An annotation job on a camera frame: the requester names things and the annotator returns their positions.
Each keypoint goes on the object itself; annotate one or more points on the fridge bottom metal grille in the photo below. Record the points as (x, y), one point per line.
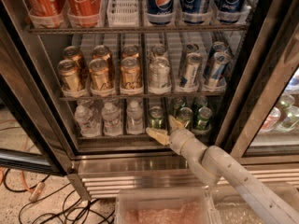
(104, 176)

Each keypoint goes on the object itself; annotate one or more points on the water bottle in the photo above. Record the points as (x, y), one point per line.
(112, 119)
(88, 124)
(135, 122)

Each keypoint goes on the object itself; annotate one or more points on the slim blue silver can back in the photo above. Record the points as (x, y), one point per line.
(187, 49)

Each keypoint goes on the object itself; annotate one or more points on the slim blue can right back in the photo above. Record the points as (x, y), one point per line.
(217, 46)

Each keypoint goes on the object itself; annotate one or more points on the blue pepsi can left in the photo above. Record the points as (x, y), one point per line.
(160, 12)

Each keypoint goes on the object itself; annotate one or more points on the middle wire shelf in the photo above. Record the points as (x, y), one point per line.
(146, 95)

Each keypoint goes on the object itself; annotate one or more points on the gold can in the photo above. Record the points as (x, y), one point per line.
(99, 71)
(103, 51)
(70, 75)
(130, 73)
(75, 54)
(130, 51)

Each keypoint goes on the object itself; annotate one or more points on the top wire shelf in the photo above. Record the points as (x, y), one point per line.
(138, 30)

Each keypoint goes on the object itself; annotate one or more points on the bottle behind right glass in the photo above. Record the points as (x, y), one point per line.
(289, 113)

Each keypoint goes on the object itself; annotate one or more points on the slim blue can right front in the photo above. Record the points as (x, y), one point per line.
(215, 68)

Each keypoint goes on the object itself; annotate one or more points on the water bottle left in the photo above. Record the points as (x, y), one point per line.
(88, 124)

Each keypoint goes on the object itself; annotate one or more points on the slim blue silver can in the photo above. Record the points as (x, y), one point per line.
(187, 49)
(191, 70)

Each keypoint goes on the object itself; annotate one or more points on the gold can front left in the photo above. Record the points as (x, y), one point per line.
(70, 75)

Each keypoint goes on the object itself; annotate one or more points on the empty white plastic tray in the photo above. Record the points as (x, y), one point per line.
(123, 13)

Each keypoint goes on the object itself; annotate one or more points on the green can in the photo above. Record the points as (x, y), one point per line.
(156, 117)
(177, 103)
(184, 116)
(197, 103)
(202, 118)

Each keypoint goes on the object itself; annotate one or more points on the gold can back left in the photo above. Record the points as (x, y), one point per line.
(75, 54)

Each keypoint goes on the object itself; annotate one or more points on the blue pepsi can right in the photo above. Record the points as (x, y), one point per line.
(229, 11)

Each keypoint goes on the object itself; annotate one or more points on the red cola can right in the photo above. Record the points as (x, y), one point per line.
(85, 11)

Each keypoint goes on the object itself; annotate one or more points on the blue pepsi can middle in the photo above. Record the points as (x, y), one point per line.
(194, 11)

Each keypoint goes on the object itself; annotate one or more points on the black fridge door left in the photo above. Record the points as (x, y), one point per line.
(30, 90)

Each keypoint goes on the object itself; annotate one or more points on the wire shelf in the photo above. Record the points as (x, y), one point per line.
(146, 95)
(138, 30)

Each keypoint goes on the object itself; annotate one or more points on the slim blue silver can front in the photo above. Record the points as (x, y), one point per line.
(191, 70)

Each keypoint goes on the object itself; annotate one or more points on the water bottle right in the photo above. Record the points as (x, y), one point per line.
(135, 122)

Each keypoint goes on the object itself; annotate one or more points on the blue pepsi can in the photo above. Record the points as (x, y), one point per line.
(160, 12)
(229, 11)
(194, 11)

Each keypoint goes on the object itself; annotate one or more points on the water bottle middle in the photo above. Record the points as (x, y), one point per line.
(112, 119)

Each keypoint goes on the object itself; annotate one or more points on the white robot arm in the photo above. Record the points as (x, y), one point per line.
(209, 164)

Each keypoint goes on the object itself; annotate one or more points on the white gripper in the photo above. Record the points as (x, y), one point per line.
(179, 139)

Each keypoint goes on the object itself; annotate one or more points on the red bottle behind glass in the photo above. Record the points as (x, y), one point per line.
(271, 120)

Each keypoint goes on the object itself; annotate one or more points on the clear bin pink contents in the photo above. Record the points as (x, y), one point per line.
(187, 205)

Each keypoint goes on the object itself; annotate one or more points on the clear bin right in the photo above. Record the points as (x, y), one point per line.
(234, 210)

